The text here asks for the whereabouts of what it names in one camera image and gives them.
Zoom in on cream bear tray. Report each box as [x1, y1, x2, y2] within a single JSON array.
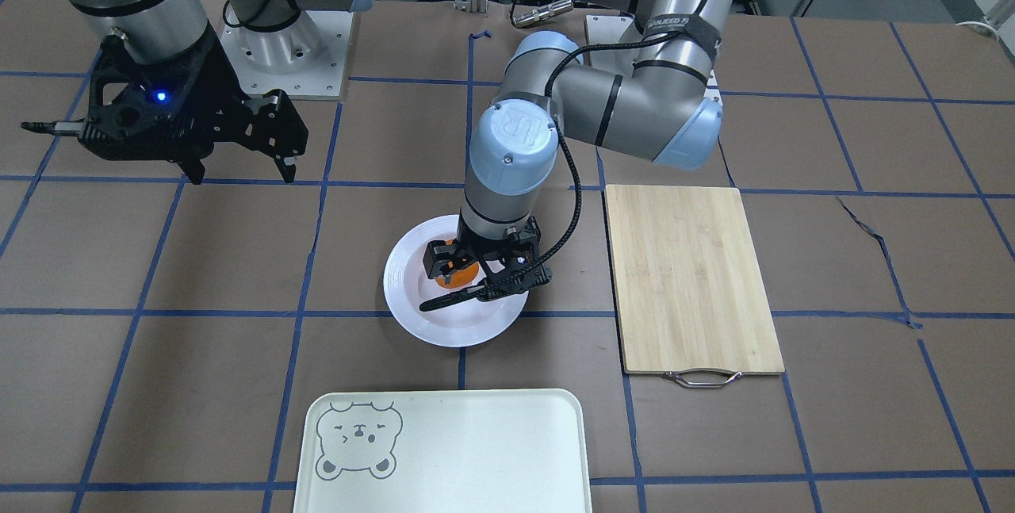
[[293, 388, 593, 512]]

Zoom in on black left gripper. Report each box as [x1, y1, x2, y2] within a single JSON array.
[[422, 216, 553, 300]]

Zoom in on white round plate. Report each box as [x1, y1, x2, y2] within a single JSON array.
[[383, 214, 528, 347]]

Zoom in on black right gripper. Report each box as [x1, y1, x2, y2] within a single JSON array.
[[76, 25, 308, 186]]

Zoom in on orange fruit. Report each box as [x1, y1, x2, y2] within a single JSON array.
[[427, 239, 480, 288]]

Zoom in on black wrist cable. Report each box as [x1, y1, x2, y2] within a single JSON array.
[[419, 29, 699, 314]]

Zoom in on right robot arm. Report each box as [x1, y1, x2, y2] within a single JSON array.
[[22, 0, 373, 185]]

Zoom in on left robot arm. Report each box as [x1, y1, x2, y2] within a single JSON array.
[[421, 0, 732, 312]]

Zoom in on wooden cutting board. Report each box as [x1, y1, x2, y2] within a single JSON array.
[[604, 184, 784, 385]]

